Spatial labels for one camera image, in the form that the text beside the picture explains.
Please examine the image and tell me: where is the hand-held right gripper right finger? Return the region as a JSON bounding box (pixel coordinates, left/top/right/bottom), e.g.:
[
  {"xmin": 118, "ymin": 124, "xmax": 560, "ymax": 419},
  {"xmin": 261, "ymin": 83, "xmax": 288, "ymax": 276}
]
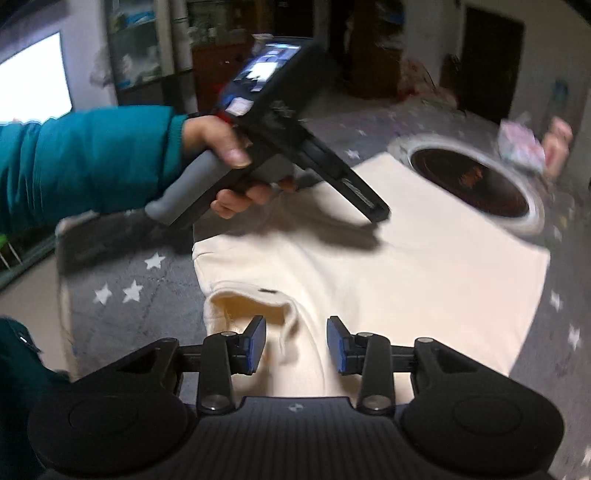
[{"xmin": 326, "ymin": 316, "xmax": 481, "ymax": 415}]

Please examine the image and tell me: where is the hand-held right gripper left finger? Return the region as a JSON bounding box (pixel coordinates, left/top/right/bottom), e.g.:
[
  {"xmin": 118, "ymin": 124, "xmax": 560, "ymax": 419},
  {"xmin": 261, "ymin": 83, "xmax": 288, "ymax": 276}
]
[{"xmin": 112, "ymin": 315, "xmax": 267, "ymax": 415}]

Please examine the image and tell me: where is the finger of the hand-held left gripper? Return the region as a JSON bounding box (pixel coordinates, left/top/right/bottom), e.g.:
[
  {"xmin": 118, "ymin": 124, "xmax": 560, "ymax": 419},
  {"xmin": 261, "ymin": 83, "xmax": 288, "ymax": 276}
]
[{"xmin": 300, "ymin": 136, "xmax": 393, "ymax": 225}]

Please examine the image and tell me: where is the cream sweatshirt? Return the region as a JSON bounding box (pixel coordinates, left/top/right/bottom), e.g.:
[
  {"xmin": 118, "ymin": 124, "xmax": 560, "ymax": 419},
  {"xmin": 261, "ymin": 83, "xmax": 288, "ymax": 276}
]
[{"xmin": 191, "ymin": 154, "xmax": 551, "ymax": 403}]

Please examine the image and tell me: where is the person's left forearm teal sleeve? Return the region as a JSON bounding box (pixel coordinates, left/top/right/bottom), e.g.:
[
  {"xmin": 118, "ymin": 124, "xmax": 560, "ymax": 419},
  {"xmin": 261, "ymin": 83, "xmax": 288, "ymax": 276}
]
[{"xmin": 0, "ymin": 106, "xmax": 191, "ymax": 237}]

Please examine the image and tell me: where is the person's left hand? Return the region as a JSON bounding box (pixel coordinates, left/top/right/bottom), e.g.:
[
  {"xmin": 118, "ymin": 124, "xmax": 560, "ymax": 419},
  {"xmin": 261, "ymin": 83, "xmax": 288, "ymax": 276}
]
[{"xmin": 181, "ymin": 114, "xmax": 299, "ymax": 220}]

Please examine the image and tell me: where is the brown wooden cabinet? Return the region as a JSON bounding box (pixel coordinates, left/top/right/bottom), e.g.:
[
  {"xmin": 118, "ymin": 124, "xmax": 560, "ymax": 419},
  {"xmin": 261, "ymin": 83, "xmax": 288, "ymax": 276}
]
[{"xmin": 191, "ymin": 36, "xmax": 260, "ymax": 114}]

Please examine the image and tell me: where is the round dark stove plate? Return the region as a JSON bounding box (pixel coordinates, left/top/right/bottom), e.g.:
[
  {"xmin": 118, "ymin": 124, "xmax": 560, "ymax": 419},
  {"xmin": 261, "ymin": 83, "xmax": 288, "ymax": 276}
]
[{"xmin": 387, "ymin": 131, "xmax": 546, "ymax": 234}]

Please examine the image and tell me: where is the red floral cloth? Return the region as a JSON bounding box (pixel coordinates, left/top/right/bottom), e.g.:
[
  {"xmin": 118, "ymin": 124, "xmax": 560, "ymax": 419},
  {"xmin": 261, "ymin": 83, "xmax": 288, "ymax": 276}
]
[{"xmin": 398, "ymin": 59, "xmax": 446, "ymax": 100}]

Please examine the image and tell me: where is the glass-door cabinet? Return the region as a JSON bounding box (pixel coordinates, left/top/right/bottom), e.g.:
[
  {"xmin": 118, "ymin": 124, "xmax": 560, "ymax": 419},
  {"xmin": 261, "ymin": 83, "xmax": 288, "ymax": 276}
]
[{"xmin": 105, "ymin": 0, "xmax": 195, "ymax": 106}]

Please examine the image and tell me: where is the grey star-print blanket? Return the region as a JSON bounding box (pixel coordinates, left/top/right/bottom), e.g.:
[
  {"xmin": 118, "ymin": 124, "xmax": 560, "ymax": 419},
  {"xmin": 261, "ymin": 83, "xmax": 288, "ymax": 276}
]
[{"xmin": 55, "ymin": 98, "xmax": 591, "ymax": 385}]

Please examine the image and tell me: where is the pastel patterned cloth bundle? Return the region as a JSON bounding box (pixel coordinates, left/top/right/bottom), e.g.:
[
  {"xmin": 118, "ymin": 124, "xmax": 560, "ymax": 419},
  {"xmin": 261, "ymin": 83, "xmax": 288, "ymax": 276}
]
[{"xmin": 498, "ymin": 119, "xmax": 546, "ymax": 175}]

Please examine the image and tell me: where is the dark door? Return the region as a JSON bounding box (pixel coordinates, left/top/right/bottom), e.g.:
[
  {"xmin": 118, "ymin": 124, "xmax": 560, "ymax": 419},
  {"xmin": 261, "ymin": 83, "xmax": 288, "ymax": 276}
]
[{"xmin": 461, "ymin": 6, "xmax": 526, "ymax": 124}]

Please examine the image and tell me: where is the pink cloth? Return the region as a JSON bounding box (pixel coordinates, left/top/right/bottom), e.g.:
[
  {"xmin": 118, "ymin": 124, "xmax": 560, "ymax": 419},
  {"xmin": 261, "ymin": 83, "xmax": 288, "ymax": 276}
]
[{"xmin": 543, "ymin": 116, "xmax": 574, "ymax": 177}]

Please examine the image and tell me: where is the bright white screen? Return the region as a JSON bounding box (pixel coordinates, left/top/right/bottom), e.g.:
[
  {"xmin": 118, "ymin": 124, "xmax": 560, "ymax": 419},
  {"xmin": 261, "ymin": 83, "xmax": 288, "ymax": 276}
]
[{"xmin": 0, "ymin": 31, "xmax": 75, "ymax": 125}]

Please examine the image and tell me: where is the person's teal jacket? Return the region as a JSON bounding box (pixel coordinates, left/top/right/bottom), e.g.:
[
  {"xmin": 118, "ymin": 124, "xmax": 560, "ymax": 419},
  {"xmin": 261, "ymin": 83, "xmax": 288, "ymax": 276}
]
[{"xmin": 0, "ymin": 316, "xmax": 71, "ymax": 480}]

